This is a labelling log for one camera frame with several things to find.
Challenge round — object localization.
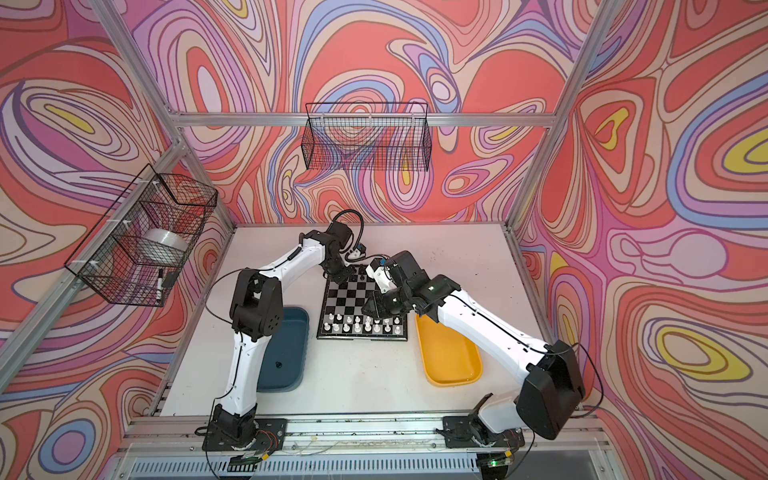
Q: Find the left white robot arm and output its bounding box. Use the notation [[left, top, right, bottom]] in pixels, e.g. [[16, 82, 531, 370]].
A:
[[205, 220, 353, 450]]

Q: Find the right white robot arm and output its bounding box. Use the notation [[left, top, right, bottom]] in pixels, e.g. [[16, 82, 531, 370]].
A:
[[363, 251, 585, 440]]

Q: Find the black white chess board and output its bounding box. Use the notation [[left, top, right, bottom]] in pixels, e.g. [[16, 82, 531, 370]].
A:
[[316, 264, 408, 341]]

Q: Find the yellow plastic tray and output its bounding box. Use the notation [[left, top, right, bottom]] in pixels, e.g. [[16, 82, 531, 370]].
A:
[[415, 316, 483, 387]]

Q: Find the teal plastic tray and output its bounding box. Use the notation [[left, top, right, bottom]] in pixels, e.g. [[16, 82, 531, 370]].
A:
[[257, 307, 309, 393]]

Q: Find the silver tape roll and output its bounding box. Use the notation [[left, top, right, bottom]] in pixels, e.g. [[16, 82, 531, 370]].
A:
[[143, 228, 188, 251]]

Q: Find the black marker in basket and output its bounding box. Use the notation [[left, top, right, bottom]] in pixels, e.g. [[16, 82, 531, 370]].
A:
[[155, 268, 164, 304]]

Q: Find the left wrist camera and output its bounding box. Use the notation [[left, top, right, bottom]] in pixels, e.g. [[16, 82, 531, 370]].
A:
[[345, 243, 367, 262]]

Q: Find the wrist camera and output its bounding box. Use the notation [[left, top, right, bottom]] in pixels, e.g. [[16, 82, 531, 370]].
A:
[[366, 259, 396, 294], [345, 243, 367, 262]]

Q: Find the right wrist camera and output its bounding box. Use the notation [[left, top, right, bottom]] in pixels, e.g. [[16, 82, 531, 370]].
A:
[[366, 259, 396, 294]]

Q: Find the black wire basket back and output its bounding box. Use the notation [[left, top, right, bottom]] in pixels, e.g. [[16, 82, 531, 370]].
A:
[[301, 101, 432, 172]]

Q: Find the black wire basket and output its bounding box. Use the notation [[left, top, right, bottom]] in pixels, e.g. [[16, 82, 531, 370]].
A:
[[64, 165, 218, 307], [301, 101, 432, 172]]

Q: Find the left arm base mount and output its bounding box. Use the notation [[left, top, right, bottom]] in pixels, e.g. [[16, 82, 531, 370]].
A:
[[202, 418, 288, 452]]

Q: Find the black wire basket left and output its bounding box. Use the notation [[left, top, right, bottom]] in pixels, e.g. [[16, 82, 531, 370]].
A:
[[64, 165, 218, 307]]

